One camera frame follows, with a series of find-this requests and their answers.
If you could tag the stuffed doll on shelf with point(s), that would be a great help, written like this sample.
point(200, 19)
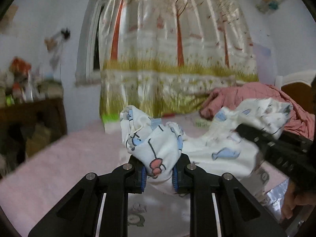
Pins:
point(267, 5)

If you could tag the dark wooden desk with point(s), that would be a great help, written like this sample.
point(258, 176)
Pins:
point(40, 122)

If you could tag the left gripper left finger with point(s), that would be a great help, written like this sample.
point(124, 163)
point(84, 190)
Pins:
point(96, 205)

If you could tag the clear plastic bottle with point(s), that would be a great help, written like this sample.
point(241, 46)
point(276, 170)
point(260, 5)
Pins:
point(29, 92)

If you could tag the folded blue white cloth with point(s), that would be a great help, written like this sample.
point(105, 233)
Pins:
point(159, 211)

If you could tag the window frame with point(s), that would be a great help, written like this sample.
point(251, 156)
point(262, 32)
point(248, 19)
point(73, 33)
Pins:
point(88, 65)

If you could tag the person right hand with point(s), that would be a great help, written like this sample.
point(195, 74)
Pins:
point(292, 199)

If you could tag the green white small box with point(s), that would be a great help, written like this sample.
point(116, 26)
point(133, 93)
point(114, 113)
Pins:
point(106, 119)

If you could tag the pink plaid quilt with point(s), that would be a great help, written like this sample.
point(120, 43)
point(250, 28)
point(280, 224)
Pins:
point(262, 106)

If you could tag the white hello kitty pants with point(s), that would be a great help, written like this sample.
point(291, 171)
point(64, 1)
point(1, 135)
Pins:
point(159, 146)

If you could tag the tree print curtain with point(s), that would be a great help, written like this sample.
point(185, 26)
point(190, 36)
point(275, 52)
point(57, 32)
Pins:
point(164, 56)

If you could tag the pink wall lamp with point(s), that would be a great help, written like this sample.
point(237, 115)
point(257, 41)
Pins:
point(54, 41)

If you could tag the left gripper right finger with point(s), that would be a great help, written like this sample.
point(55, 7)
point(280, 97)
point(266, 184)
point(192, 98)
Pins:
point(221, 205)

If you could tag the white wooden headboard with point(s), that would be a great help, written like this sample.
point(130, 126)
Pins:
point(300, 86)

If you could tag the red box on desk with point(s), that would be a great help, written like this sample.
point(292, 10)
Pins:
point(20, 66)

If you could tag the pale green comb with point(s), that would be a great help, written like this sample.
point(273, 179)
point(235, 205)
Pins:
point(201, 123)

